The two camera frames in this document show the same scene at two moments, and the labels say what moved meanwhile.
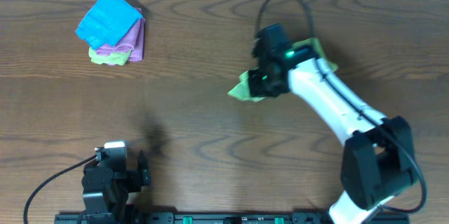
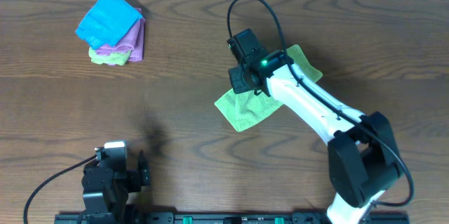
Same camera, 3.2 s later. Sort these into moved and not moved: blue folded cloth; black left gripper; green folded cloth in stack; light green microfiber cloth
Moved: light green microfiber cloth
Not moved: green folded cloth in stack; blue folded cloth; black left gripper
